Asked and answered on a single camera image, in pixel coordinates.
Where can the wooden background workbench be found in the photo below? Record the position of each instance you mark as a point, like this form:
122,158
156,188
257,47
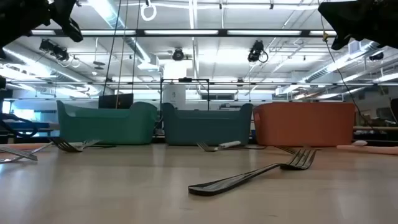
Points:
373,127

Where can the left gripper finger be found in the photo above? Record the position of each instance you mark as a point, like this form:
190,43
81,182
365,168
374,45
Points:
63,15

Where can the black fork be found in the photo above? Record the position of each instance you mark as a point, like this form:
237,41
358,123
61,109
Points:
66,145
236,182

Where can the dark teal plastic bin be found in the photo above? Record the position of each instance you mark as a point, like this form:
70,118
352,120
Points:
206,129

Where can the dark background workbench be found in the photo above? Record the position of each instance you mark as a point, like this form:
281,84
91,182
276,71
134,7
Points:
18,126

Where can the black ceiling-mounted camera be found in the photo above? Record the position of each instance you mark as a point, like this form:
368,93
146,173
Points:
178,54
54,49
255,51

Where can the orange plastic bin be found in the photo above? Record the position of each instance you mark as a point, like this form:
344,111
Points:
304,126

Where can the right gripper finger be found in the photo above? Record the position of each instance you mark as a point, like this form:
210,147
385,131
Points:
340,41

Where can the silver ceiling duct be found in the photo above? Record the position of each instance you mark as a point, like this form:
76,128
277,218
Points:
112,18

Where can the black computer monitor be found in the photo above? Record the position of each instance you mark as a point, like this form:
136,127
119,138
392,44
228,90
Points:
116,101

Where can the white cylindrical tank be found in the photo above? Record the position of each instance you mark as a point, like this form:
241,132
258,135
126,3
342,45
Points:
174,96

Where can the green plastic bin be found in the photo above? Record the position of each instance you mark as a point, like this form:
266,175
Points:
105,127

